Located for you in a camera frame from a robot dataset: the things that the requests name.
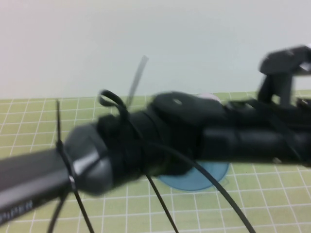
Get black looped cable strap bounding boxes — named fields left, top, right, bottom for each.
left=98, top=89, right=137, bottom=136

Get thin black zip tie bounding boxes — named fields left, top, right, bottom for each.
left=145, top=173, right=182, bottom=233
left=47, top=99, right=96, bottom=233
left=125, top=55, right=149, bottom=107

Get green checked tablecloth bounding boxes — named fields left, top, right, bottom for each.
left=0, top=90, right=311, bottom=233

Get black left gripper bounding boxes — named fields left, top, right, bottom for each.
left=227, top=98, right=311, bottom=168

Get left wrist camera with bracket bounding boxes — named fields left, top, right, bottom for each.
left=257, top=43, right=311, bottom=107

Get pink plastic cup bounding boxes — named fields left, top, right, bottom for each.
left=200, top=93, right=221, bottom=100

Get blue cup stand white caps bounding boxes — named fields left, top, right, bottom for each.
left=157, top=159, right=231, bottom=193

